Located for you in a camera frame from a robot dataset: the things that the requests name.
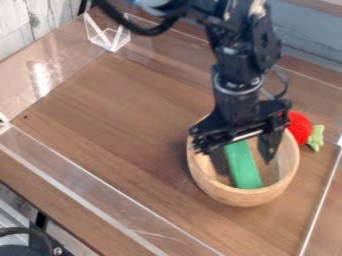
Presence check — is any clear acrylic front barrier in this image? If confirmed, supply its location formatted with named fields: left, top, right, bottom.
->
left=0, top=118, right=223, bottom=256

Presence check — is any green rectangular block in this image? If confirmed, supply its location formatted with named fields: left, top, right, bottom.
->
left=225, top=140, right=264, bottom=189

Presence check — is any brown wooden bowl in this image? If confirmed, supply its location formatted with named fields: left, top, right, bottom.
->
left=186, top=130, right=301, bottom=207

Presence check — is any clear acrylic corner bracket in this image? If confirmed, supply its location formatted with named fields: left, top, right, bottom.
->
left=83, top=13, right=131, bottom=52

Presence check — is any red plush strawberry toy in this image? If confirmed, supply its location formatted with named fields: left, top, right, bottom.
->
left=289, top=111, right=325, bottom=152

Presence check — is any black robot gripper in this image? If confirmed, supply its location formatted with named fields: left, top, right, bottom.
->
left=190, top=72, right=293, bottom=176

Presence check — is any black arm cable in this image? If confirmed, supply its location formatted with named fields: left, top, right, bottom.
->
left=91, top=0, right=211, bottom=37

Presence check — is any black clamp with cable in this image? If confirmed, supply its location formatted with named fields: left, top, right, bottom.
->
left=0, top=224, right=76, bottom=256

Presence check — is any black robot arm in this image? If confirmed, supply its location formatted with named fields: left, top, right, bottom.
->
left=190, top=0, right=292, bottom=162

